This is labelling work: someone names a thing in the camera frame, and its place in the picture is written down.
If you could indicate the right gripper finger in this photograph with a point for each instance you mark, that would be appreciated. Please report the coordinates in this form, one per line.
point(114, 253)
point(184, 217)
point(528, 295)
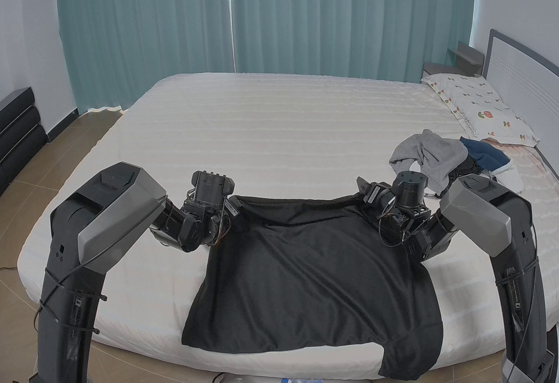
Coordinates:
point(365, 185)

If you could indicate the blue-green curtain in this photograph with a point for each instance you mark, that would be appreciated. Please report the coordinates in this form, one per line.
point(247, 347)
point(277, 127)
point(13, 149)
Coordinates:
point(144, 23)
point(349, 5)

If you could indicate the pile of clothes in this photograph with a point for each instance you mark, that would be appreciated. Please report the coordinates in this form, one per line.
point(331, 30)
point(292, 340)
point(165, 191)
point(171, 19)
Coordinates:
point(436, 154)

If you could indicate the grey bedside table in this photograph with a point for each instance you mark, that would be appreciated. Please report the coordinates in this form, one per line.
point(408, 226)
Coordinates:
point(469, 54)

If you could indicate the white printed pillow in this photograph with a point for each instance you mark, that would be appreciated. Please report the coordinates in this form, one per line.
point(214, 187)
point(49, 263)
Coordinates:
point(476, 101)

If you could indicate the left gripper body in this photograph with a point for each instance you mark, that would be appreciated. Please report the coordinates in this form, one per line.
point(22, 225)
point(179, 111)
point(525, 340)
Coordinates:
point(231, 207)

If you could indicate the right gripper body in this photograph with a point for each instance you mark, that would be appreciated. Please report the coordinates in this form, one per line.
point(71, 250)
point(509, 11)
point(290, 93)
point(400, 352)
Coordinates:
point(381, 194)

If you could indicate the black chest of drawers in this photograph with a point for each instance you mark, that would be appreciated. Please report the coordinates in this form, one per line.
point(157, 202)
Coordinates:
point(17, 132)

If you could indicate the bed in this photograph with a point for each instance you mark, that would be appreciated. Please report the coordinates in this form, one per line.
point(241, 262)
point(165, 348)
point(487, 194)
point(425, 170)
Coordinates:
point(262, 132)

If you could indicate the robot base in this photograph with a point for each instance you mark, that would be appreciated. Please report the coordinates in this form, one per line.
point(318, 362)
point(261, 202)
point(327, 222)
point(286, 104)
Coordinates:
point(301, 380)

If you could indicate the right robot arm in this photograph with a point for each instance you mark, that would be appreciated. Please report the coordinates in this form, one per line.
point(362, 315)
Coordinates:
point(480, 206)

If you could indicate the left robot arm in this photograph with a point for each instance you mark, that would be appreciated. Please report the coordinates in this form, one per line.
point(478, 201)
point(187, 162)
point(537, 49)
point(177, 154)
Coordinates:
point(118, 197)

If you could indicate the black T-shirt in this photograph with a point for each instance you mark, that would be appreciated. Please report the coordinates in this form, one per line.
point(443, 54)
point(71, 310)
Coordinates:
point(305, 276)

